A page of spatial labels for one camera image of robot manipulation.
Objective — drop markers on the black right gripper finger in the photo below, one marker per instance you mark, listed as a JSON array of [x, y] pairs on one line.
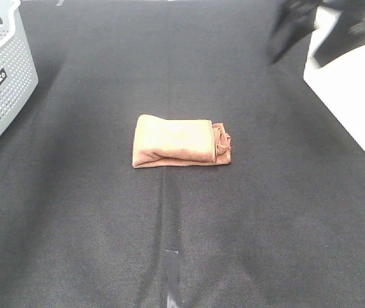
[[347, 35], [288, 32]]

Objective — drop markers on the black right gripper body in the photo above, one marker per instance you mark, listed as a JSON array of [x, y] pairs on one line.
[[356, 8]]

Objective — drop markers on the brown towel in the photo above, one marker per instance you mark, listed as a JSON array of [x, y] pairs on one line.
[[163, 142]]

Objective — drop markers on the white plastic storage bin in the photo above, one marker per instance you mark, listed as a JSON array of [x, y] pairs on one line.
[[340, 85]]

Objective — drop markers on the grey perforated plastic basket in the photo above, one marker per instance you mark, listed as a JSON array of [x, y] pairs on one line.
[[18, 76]]

